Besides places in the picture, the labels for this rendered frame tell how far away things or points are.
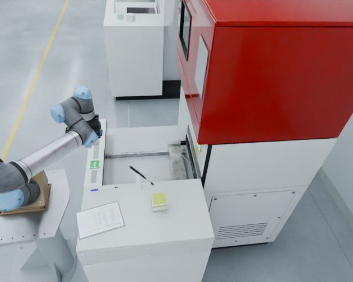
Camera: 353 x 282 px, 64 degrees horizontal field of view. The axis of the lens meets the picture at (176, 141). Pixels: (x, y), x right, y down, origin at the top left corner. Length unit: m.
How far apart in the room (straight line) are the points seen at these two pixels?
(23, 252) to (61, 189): 0.93
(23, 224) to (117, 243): 0.56
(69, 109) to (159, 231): 0.68
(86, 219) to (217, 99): 0.82
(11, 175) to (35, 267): 1.48
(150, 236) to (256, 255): 1.31
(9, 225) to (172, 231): 0.85
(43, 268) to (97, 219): 1.11
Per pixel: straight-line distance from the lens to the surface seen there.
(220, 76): 1.15
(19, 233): 1.69
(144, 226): 1.40
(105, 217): 1.44
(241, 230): 2.20
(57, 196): 1.75
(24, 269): 2.52
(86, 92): 1.31
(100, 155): 1.70
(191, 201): 1.48
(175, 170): 1.70
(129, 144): 1.94
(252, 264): 2.47
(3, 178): 1.08
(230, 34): 1.08
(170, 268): 1.63
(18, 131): 3.57
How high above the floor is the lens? 2.18
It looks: 44 degrees down
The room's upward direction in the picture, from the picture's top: 4 degrees clockwise
